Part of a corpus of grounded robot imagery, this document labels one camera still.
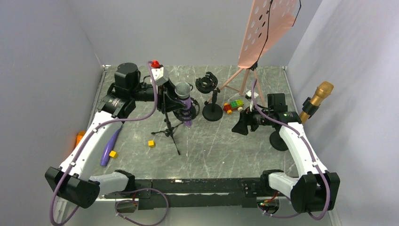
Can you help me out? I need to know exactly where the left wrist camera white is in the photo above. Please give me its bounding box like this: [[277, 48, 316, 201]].
[[150, 60, 169, 86]]

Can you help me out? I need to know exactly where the black tripod mic stand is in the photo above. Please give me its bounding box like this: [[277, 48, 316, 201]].
[[151, 97, 200, 155]]

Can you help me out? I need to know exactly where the glitter purple silver microphone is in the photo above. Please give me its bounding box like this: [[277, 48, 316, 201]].
[[175, 81, 192, 127]]

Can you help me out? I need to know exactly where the black shock mount desk stand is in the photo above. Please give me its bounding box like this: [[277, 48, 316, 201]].
[[195, 72, 223, 122]]

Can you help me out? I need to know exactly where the yellow cube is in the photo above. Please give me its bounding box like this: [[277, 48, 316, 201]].
[[148, 140, 156, 148], [109, 150, 118, 159]]

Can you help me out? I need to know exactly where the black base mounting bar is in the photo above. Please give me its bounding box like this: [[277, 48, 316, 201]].
[[105, 178, 275, 210]]

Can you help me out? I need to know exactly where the pink music stand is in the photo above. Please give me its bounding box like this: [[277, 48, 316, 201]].
[[219, 0, 302, 96]]

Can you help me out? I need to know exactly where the orange microphone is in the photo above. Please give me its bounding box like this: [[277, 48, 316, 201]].
[[75, 131, 86, 146]]

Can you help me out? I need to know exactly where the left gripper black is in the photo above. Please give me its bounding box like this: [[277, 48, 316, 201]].
[[130, 78, 187, 113]]

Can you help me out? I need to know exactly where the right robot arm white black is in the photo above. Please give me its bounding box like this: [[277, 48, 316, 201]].
[[232, 93, 340, 219]]

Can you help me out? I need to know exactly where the gold microphone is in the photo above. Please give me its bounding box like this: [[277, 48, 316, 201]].
[[299, 81, 334, 124]]

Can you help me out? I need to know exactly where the black round stand right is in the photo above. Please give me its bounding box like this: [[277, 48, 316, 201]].
[[269, 131, 288, 152]]

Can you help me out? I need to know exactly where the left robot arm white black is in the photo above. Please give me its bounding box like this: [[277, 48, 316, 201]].
[[45, 61, 184, 209]]

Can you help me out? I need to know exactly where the colourful toy block car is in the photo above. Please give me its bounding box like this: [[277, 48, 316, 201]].
[[223, 99, 244, 115]]

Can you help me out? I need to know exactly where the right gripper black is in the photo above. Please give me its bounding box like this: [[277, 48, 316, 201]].
[[232, 102, 274, 135]]

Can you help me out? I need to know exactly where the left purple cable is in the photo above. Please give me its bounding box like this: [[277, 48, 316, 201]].
[[49, 61, 160, 226]]

